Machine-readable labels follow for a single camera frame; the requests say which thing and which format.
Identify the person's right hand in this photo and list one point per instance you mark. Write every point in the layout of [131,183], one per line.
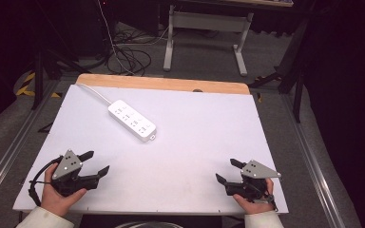
[256,206]

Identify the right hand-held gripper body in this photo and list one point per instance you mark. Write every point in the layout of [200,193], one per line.
[256,171]

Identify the white metal desk frame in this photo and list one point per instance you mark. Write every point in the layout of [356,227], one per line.
[209,20]

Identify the white board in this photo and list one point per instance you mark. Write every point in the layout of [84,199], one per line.
[187,142]

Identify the white power strip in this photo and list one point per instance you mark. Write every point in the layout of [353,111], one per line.
[132,120]

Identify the yellow black floor tape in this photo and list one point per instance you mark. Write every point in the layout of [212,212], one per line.
[28,83]

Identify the aluminium floor rail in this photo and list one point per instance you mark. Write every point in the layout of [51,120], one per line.
[12,152]
[316,164]

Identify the person's left hand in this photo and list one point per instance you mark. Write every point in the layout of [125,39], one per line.
[55,202]

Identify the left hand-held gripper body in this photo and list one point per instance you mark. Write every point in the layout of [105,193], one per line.
[66,166]

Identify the wooden table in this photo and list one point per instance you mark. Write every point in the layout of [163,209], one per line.
[158,83]

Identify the black metal stand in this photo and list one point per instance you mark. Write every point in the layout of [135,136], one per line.
[38,79]
[297,79]

